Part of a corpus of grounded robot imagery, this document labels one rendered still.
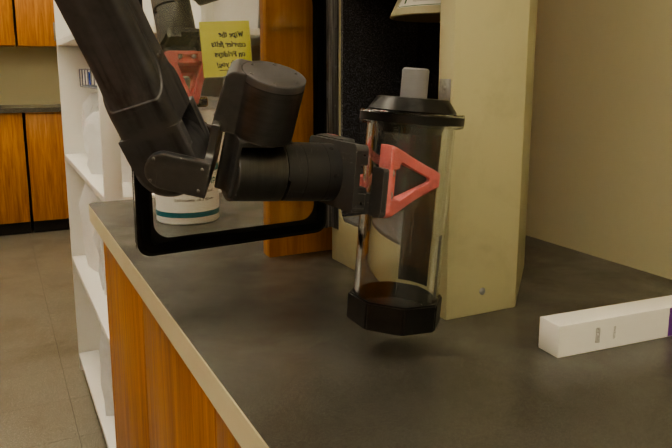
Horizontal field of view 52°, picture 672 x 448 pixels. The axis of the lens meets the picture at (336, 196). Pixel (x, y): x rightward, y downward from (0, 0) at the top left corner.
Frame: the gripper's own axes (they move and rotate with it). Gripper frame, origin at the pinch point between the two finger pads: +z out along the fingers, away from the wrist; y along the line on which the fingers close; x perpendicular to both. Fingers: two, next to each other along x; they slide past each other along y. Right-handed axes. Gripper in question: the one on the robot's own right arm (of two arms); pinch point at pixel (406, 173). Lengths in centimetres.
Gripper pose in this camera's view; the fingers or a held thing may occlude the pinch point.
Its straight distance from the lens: 72.1
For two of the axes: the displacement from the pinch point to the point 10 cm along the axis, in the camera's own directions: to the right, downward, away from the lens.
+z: 8.8, 0.0, 4.7
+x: -0.8, 9.9, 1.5
